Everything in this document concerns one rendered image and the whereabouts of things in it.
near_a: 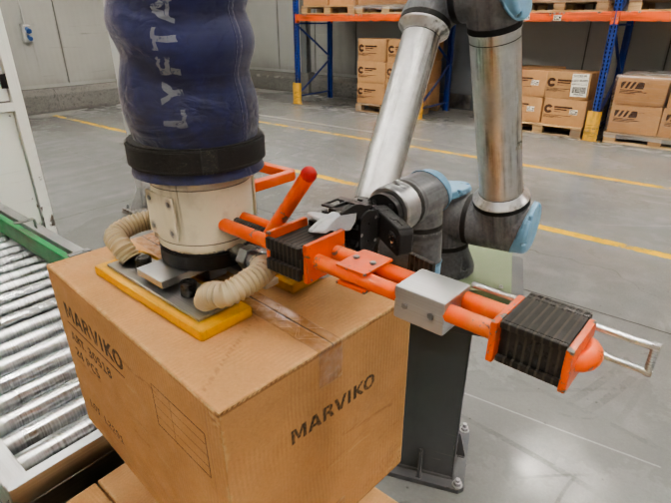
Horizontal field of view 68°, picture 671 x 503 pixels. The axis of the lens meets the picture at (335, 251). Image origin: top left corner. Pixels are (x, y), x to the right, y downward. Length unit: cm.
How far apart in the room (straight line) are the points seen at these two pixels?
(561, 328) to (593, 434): 181
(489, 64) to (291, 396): 83
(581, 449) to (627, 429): 25
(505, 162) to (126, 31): 90
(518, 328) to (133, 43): 62
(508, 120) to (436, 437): 111
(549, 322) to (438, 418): 128
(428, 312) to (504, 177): 79
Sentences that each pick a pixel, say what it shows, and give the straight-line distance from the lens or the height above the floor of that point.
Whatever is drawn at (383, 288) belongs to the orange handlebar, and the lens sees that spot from 62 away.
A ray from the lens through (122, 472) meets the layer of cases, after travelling 137.
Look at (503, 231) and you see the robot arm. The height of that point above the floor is 99.
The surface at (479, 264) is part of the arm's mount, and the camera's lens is 165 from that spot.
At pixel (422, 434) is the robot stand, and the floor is 19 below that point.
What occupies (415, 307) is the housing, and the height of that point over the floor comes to 119.
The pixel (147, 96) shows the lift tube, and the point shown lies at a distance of 79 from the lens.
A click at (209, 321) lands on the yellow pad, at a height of 109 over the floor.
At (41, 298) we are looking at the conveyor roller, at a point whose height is 53.
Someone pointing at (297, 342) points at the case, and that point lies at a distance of 76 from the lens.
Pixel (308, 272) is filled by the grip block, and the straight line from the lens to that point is 69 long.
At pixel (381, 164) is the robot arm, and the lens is 107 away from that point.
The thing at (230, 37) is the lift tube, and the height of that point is 148.
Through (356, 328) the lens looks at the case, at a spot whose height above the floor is 107.
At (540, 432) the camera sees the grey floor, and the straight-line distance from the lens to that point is 228.
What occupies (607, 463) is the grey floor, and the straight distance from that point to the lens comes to 226.
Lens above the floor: 150
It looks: 25 degrees down
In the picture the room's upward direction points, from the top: straight up
